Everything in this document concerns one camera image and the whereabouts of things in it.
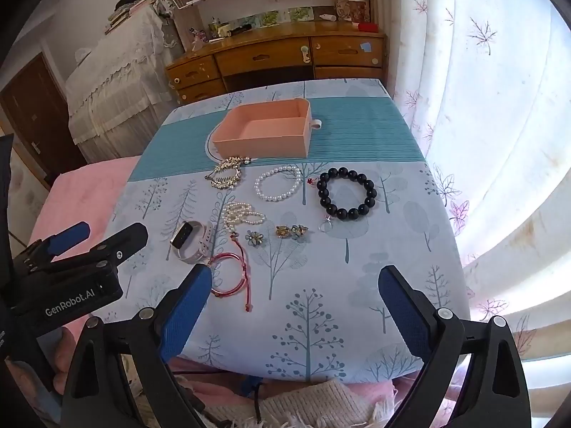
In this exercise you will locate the wooden craft ornament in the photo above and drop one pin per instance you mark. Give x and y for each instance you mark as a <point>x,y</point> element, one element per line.
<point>352,7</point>

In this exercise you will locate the gold flower earring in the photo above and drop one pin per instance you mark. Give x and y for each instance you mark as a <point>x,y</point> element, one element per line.
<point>298,232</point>
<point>282,232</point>

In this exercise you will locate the tree-print tablecloth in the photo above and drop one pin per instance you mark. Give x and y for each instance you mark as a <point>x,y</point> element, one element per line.
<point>334,276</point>

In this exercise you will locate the white knitted cloth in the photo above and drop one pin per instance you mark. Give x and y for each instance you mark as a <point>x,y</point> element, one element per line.
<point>312,403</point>

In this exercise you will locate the wooden desk with drawers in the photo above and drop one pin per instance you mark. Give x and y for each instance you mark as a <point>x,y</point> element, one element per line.
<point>267,58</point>

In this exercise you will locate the stack of books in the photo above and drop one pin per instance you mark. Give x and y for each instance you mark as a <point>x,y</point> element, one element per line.
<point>122,18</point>

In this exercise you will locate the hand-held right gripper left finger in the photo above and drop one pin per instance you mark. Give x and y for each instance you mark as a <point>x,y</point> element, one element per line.
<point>187,310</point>

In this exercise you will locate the white tube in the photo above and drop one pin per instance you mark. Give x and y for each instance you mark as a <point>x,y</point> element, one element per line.
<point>328,17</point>

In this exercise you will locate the small figurine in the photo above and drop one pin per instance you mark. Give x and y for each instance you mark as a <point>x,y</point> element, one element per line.
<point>195,39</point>

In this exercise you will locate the mint drawer lock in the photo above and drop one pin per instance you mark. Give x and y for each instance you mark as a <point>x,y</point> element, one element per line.
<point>305,53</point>

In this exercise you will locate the white lace cover cloth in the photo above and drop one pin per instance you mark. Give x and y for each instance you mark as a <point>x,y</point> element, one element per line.
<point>116,84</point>

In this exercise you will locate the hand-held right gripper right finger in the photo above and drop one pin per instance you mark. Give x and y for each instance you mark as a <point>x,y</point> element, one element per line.
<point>401,312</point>

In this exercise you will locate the silver rhinestone hair comb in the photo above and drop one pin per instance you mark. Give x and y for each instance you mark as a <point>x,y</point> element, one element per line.
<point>223,178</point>

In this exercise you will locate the black pencil case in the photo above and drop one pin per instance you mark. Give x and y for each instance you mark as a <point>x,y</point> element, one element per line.
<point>234,30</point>

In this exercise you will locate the leaf-print white curtain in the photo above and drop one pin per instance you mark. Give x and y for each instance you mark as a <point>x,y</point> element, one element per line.
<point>490,120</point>

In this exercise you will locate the pink plastic tray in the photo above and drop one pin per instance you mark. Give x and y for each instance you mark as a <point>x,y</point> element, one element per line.
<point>285,140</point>

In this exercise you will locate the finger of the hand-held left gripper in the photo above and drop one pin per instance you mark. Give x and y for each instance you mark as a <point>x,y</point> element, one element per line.
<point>67,237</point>
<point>129,238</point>

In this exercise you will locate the red box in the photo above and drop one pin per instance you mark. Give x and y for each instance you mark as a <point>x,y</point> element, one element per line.
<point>370,26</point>

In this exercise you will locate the blue sticker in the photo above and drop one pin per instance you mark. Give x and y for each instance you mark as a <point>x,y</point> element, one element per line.
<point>366,47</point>

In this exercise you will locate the black hat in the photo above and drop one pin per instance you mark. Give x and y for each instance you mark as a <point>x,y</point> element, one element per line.
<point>129,1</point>

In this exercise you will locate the blue flower brooch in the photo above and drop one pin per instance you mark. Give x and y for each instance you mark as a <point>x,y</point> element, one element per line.
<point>254,237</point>

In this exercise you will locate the brown wooden door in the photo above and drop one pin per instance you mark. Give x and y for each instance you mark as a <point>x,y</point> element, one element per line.
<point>26,111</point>

